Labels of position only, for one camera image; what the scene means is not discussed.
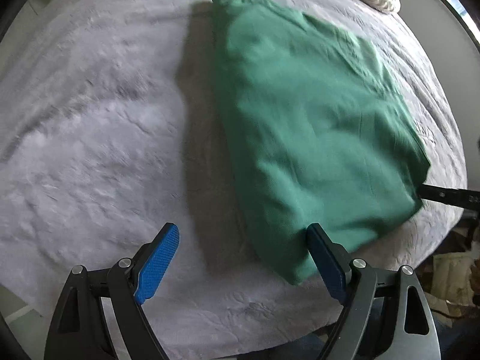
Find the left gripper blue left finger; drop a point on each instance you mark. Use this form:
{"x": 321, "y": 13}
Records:
{"x": 152, "y": 261}

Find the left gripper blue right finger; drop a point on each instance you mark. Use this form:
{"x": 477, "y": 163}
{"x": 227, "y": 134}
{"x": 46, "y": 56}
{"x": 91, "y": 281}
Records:
{"x": 332, "y": 262}

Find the green work jacket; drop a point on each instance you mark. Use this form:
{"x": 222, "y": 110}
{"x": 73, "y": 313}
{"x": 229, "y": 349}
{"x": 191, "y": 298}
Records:
{"x": 317, "y": 132}

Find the lavender plush bedspread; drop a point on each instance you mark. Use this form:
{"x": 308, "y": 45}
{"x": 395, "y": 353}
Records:
{"x": 109, "y": 130}

